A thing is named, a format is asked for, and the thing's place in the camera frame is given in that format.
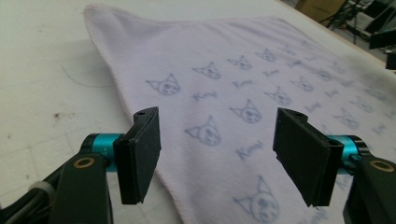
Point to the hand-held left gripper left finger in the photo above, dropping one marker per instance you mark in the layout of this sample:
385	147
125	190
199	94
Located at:
140	155

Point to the lilac printed towel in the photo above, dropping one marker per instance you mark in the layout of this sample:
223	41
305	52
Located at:
218	46

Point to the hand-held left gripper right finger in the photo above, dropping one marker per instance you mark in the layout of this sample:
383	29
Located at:
305	155

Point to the white foam mat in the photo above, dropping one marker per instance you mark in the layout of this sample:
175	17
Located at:
37	62

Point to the black metal frame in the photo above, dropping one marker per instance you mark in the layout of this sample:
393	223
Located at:
383	39

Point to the open cardboard box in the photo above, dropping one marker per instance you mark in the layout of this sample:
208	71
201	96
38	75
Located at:
317	9

